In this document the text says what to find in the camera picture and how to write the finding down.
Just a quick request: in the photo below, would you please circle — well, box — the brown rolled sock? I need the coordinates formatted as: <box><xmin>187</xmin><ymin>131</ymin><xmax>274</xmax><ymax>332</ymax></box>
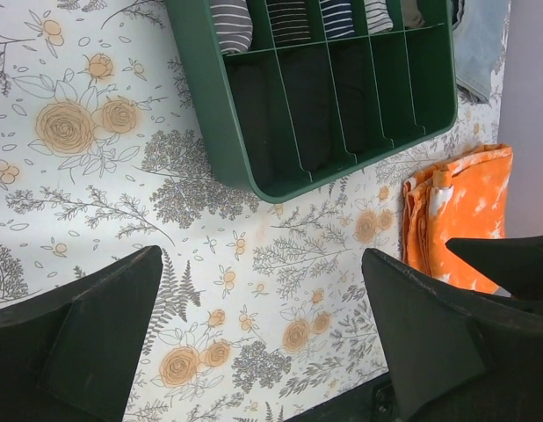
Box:
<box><xmin>401</xmin><ymin>0</ymin><xmax>425</xmax><ymax>29</ymax></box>

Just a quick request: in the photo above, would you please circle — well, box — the black boxer underwear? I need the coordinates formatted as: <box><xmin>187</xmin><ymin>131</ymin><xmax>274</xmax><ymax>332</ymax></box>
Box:
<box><xmin>332</xmin><ymin>44</ymin><xmax>373</xmax><ymax>155</ymax></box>

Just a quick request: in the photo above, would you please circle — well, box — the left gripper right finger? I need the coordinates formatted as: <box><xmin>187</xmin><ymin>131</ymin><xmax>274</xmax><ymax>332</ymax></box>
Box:
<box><xmin>362</xmin><ymin>249</ymin><xmax>543</xmax><ymax>421</ymax></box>

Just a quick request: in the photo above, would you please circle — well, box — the light blue cloth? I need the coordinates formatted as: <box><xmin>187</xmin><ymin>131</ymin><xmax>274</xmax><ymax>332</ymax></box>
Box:
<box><xmin>448</xmin><ymin>0</ymin><xmax>510</xmax><ymax>104</ymax></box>

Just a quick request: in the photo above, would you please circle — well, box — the orange white patterned cloth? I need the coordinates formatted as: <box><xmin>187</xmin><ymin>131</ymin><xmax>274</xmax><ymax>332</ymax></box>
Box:
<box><xmin>402</xmin><ymin>144</ymin><xmax>513</xmax><ymax>294</ymax></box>

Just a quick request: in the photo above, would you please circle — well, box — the green compartment organizer box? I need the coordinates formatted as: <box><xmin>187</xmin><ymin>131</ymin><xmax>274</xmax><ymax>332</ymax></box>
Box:
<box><xmin>166</xmin><ymin>1</ymin><xmax>457</xmax><ymax>203</ymax></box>

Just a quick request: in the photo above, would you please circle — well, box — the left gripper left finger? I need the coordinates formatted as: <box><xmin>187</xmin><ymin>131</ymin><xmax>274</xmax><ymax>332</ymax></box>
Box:
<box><xmin>0</xmin><ymin>246</ymin><xmax>163</xmax><ymax>421</ymax></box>

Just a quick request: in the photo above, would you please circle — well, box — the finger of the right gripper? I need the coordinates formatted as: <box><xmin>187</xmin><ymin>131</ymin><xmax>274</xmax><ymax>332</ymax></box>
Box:
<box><xmin>446</xmin><ymin>236</ymin><xmax>543</xmax><ymax>300</ymax></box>

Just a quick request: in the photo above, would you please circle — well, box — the black speckled rolled sock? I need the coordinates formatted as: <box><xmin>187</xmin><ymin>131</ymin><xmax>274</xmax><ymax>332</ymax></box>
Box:
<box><xmin>266</xmin><ymin>0</ymin><xmax>311</xmax><ymax>47</ymax></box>

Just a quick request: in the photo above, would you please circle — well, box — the blue patterned rolled sock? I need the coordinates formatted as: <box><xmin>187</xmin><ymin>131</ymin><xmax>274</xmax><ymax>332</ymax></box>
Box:
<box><xmin>319</xmin><ymin>0</ymin><xmax>355</xmax><ymax>40</ymax></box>

